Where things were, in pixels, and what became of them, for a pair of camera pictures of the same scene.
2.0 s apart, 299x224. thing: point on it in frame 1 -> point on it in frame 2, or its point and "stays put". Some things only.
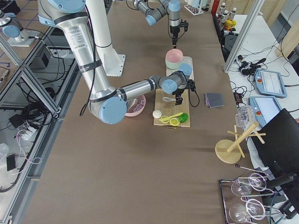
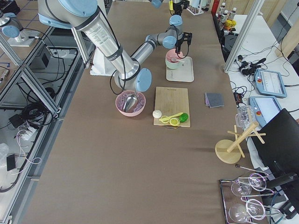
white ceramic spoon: [168, 99] -> [174, 59]
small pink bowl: [174, 55] stays put
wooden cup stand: [230, 151] stays put
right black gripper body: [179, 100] -> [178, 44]
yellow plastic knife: [166, 118] stays put
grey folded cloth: [214, 100] stays put
